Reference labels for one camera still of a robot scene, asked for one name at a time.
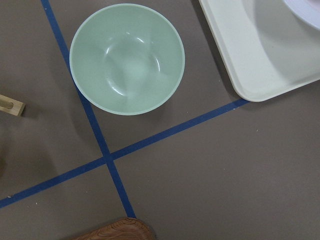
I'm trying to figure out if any white round plate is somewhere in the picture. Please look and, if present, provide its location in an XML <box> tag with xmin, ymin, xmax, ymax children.
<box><xmin>283</xmin><ymin>0</ymin><xmax>320</xmax><ymax>30</ymax></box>

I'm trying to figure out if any cream bear tray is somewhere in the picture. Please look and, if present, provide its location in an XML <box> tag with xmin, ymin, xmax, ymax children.
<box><xmin>200</xmin><ymin>0</ymin><xmax>320</xmax><ymax>102</ymax></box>

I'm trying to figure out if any green bowl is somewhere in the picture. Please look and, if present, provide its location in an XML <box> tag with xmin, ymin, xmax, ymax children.
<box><xmin>69</xmin><ymin>3</ymin><xmax>185</xmax><ymax>116</ymax></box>

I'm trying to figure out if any wooden cutting board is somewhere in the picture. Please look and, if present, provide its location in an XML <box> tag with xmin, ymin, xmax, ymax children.
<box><xmin>73</xmin><ymin>217</ymin><xmax>156</xmax><ymax>240</ymax></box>

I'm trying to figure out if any wooden dish rack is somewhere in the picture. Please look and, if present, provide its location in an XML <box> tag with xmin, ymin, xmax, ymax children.
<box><xmin>0</xmin><ymin>94</ymin><xmax>26</xmax><ymax>117</ymax></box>

